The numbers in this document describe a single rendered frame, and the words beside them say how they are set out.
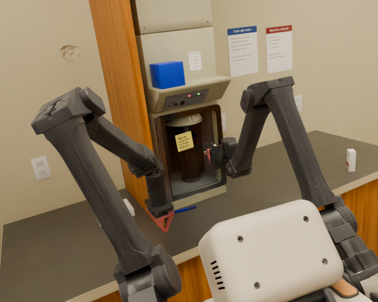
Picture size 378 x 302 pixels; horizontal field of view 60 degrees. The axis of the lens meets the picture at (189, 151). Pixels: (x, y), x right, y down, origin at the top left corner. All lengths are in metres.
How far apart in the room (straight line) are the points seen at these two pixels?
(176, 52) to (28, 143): 0.83
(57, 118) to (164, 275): 0.34
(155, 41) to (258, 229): 0.94
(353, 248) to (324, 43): 1.92
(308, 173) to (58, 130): 0.55
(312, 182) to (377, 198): 1.24
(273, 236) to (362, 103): 2.45
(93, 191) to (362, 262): 0.54
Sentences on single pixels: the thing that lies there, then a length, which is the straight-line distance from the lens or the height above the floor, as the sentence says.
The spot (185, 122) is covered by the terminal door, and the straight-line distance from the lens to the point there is 1.39.
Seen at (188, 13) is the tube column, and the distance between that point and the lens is 1.40.
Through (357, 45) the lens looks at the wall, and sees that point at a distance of 2.80.
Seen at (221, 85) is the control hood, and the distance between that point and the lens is 1.36.
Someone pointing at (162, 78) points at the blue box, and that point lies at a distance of 1.22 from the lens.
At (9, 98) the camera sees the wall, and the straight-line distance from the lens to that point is 1.68.
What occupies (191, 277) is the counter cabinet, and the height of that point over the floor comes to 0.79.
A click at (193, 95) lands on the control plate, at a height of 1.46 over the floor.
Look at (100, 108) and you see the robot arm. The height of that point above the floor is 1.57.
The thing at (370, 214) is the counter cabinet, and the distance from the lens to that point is 2.03.
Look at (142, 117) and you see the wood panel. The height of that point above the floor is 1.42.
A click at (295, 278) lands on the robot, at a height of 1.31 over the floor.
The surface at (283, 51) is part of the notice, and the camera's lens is 2.26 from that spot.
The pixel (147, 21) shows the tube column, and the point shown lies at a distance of 1.32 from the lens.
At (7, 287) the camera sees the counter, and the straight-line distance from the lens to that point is 1.37.
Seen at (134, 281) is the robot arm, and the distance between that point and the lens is 0.67.
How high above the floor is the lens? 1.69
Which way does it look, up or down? 19 degrees down
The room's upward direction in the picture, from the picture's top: 7 degrees counter-clockwise
